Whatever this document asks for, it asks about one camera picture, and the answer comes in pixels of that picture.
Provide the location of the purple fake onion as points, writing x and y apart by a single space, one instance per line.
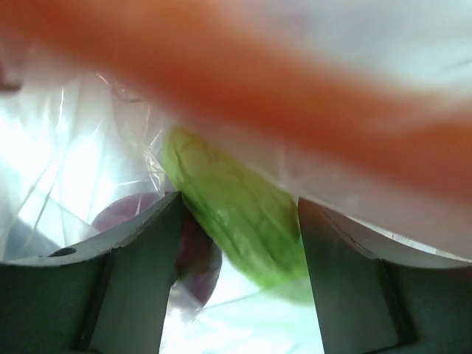
199 260

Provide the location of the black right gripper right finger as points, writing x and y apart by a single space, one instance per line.
373 294

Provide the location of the green fake vegetable piece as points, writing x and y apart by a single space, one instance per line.
253 223

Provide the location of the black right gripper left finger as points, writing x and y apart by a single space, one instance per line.
107 294

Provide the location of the clear orange-zip plastic bag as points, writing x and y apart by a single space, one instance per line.
361 107

